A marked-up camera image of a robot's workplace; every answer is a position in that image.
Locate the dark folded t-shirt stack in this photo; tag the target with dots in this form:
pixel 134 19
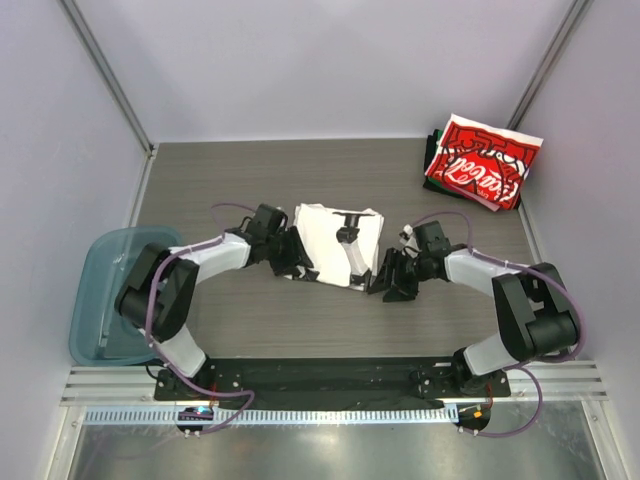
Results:
pixel 431 160

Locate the blue transparent plastic bin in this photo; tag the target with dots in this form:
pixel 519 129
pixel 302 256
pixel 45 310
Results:
pixel 99 337

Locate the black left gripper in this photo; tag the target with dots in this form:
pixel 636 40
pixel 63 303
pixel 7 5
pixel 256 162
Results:
pixel 295 255

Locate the white slotted cable duct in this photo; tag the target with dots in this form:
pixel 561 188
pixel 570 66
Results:
pixel 183 415

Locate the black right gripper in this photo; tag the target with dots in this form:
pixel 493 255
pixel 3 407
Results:
pixel 403 290

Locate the left aluminium frame post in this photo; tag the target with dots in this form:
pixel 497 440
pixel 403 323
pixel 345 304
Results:
pixel 94 51

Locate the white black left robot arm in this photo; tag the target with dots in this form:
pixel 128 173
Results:
pixel 157 294

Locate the aluminium rail extrusion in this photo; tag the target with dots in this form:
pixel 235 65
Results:
pixel 91 386

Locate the aluminium frame post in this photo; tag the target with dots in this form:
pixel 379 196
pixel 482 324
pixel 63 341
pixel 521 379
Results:
pixel 94 51
pixel 561 38

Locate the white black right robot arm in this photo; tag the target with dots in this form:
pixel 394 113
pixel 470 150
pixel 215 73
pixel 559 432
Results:
pixel 537 319

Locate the right aluminium frame post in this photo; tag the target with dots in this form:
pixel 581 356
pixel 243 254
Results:
pixel 561 38

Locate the white t-shirt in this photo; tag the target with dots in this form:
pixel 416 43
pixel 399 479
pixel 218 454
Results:
pixel 342 245

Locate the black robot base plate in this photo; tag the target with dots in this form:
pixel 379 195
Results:
pixel 350 384

